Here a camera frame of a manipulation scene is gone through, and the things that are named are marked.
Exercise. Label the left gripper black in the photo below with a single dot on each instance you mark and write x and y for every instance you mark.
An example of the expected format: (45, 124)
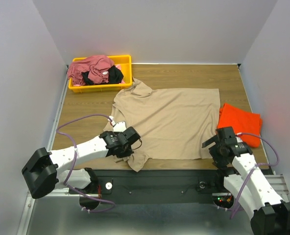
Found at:
(127, 153)

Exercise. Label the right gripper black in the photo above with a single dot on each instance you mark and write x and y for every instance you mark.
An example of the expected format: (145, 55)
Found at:
(209, 142)

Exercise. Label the beige t shirt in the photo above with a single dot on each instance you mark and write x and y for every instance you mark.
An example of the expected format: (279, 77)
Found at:
(173, 123)

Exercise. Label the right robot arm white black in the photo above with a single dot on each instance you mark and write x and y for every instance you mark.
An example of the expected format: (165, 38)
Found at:
(240, 174)

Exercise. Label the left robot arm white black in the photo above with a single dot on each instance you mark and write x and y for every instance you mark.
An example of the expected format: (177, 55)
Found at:
(47, 170)

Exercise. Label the orange folded t shirt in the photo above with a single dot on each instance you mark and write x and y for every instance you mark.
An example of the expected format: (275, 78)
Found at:
(241, 121)

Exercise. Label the black t shirt in bin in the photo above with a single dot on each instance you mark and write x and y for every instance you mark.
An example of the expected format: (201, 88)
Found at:
(115, 76)

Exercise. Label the pink t shirt in bin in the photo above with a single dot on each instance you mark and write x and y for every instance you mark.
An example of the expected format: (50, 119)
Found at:
(97, 67)

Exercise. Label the yellow plastic bin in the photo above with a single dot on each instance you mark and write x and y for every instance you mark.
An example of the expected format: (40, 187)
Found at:
(124, 61)

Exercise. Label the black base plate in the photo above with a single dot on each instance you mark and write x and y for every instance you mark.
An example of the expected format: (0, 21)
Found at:
(157, 186)

